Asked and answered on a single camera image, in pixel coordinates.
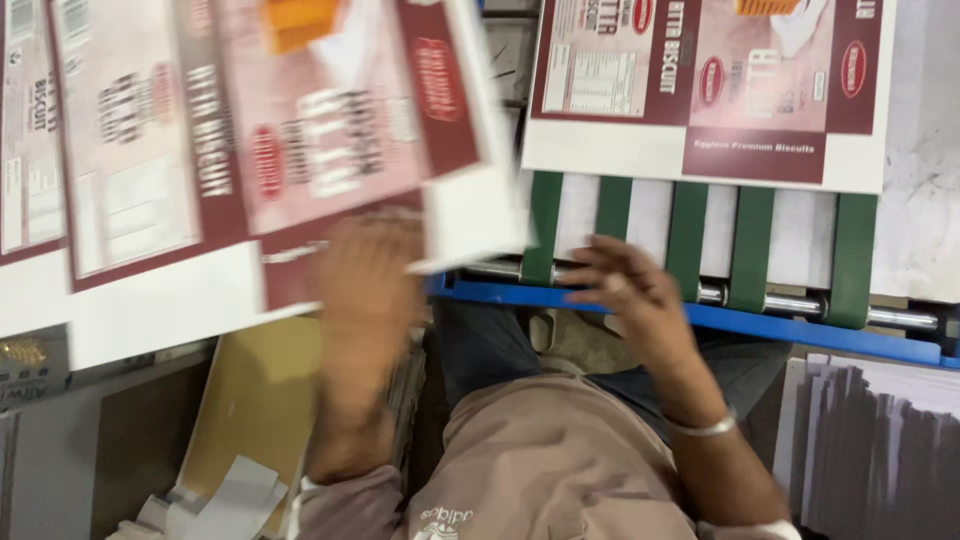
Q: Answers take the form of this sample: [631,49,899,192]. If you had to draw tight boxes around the person's dark blue trousers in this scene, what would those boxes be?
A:
[432,298,792,445]

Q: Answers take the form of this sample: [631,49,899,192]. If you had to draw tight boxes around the yellow cardboard board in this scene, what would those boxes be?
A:
[177,315,325,535]

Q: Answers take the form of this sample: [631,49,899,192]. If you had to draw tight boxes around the steel roller shaft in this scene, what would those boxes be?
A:
[459,258,943,333]

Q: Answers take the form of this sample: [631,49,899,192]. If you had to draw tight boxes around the conveyor machine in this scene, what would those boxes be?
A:
[427,0,960,370]

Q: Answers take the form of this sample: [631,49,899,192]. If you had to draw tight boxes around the stack of grey sheets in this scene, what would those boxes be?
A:
[772,352,960,540]

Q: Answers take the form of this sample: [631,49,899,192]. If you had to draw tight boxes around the person's beige shirt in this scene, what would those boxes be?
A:
[288,373,805,540]

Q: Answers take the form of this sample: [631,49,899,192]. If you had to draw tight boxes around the silver bracelet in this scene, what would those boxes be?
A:
[663,408,740,438]

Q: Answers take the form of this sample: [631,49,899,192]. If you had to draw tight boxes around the blue machine frame bar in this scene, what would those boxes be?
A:
[426,273,960,370]

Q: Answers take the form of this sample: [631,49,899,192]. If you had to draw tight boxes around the person's right hand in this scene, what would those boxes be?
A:
[558,235,700,370]

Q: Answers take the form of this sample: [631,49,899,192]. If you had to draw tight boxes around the person's left hand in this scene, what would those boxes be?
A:
[313,212,430,385]

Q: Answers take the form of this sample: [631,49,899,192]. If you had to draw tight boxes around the maroon printed carton sheet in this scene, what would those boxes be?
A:
[48,0,532,316]
[520,0,899,195]
[0,0,324,370]

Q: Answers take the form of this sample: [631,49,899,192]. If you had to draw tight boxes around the green conveyor belt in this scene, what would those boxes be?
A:
[727,186,777,315]
[823,192,879,331]
[519,171,565,286]
[664,180,711,303]
[594,175,636,243]

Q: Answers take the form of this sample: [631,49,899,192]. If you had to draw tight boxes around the white paper scraps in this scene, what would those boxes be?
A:
[108,454,291,540]

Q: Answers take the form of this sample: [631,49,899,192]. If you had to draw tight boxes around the grey cardboard box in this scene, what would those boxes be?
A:
[0,322,220,540]

